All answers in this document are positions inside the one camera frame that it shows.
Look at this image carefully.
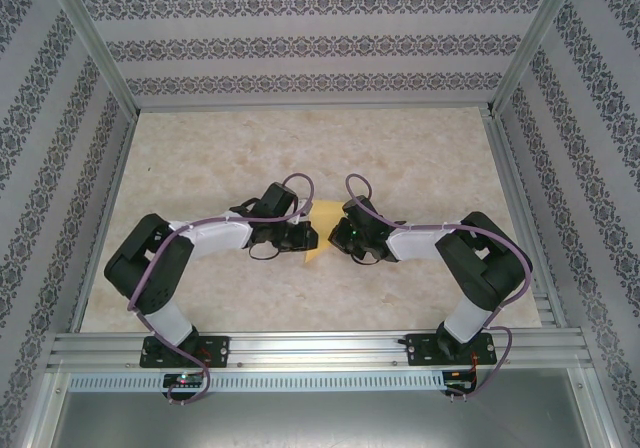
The yellow paper sheet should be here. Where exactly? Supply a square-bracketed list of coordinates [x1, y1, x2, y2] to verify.
[302, 200, 346, 265]

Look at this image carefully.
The small circuit board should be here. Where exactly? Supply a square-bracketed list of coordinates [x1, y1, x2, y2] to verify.
[444, 369, 480, 393]
[163, 371, 204, 390]

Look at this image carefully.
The aluminium frame crossbar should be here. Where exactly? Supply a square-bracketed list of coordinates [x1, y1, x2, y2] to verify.
[135, 100, 494, 114]

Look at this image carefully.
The aluminium mounting rail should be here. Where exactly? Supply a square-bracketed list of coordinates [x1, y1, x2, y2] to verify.
[47, 328, 594, 372]

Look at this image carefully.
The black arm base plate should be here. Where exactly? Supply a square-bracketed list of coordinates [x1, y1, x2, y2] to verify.
[405, 331, 499, 368]
[139, 335, 231, 369]

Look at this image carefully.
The slotted grey cable duct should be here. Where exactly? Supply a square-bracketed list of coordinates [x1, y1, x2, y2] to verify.
[67, 370, 447, 394]

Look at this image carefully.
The aluminium table edge rail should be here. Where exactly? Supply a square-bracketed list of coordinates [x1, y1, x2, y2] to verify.
[481, 110, 570, 330]
[68, 112, 140, 332]

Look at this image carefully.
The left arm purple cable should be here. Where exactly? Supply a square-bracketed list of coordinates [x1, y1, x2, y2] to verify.
[130, 173, 316, 408]

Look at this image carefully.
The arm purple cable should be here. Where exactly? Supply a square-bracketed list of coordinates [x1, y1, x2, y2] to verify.
[346, 173, 532, 403]
[130, 173, 316, 408]

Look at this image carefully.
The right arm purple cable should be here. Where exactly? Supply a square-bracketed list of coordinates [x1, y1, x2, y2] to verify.
[346, 173, 532, 403]

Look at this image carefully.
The aluminium frame post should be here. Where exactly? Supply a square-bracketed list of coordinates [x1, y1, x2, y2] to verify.
[42, 0, 140, 115]
[486, 0, 585, 115]

